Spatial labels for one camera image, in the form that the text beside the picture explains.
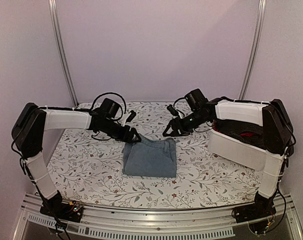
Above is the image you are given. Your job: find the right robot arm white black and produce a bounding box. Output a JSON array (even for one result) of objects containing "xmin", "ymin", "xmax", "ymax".
[{"xmin": 162, "ymin": 97, "xmax": 295, "ymax": 199}]

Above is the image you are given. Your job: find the right aluminium frame post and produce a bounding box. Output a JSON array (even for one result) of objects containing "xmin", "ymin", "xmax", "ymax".
[{"xmin": 238, "ymin": 0, "xmax": 267, "ymax": 100}]

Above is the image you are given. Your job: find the black striped garment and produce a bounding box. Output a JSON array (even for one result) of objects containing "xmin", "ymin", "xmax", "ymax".
[{"xmin": 212, "ymin": 119, "xmax": 295, "ymax": 156}]

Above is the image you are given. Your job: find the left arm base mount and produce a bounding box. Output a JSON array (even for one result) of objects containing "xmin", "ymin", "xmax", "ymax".
[{"xmin": 40, "ymin": 194, "xmax": 84, "ymax": 223}]

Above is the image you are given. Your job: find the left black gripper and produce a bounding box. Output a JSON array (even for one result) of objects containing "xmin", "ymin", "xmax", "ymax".
[{"xmin": 102, "ymin": 118, "xmax": 142, "ymax": 143}]

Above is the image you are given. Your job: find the red garment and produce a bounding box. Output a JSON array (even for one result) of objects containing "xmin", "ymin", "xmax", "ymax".
[{"xmin": 213, "ymin": 120, "xmax": 256, "ymax": 138}]

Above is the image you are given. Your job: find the left aluminium frame post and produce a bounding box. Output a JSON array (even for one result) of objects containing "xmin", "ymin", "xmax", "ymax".
[{"xmin": 48, "ymin": 0, "xmax": 79, "ymax": 106}]

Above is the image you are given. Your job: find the white plastic laundry basket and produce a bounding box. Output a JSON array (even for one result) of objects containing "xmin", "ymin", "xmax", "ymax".
[{"xmin": 207, "ymin": 119, "xmax": 280, "ymax": 172}]

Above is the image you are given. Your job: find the aluminium front rail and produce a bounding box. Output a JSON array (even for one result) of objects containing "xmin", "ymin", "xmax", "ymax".
[{"xmin": 13, "ymin": 194, "xmax": 303, "ymax": 240}]

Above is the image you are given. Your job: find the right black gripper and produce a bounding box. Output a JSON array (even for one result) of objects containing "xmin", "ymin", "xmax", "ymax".
[{"xmin": 163, "ymin": 110, "xmax": 209, "ymax": 137}]

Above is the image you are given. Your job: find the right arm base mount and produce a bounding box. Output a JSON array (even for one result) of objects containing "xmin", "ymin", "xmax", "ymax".
[{"xmin": 231, "ymin": 192, "xmax": 277, "ymax": 235}]

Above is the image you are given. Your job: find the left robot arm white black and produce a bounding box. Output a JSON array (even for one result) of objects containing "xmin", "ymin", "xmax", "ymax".
[{"xmin": 11, "ymin": 102, "xmax": 142, "ymax": 217}]

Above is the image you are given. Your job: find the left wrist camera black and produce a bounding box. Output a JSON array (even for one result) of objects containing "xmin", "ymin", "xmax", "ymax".
[{"xmin": 98, "ymin": 97, "xmax": 137, "ymax": 123}]

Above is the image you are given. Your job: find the light blue denim skirt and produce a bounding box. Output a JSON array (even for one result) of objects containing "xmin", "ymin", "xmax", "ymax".
[{"xmin": 122, "ymin": 136, "xmax": 177, "ymax": 178}]

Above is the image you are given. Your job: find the aluminium frame post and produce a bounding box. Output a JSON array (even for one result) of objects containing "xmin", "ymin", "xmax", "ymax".
[
  {"xmin": 238, "ymin": 0, "xmax": 267, "ymax": 100},
  {"xmin": 48, "ymin": 0, "xmax": 79, "ymax": 106}
]

